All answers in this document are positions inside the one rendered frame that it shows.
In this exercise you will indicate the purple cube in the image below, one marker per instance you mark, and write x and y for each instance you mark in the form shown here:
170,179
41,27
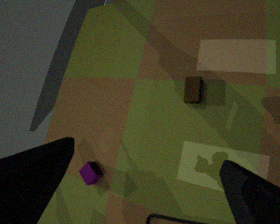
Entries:
91,173

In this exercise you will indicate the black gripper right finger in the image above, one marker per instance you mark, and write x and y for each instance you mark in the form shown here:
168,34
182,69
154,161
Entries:
252,200

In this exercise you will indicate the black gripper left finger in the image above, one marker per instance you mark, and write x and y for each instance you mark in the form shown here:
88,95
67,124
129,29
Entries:
28,179

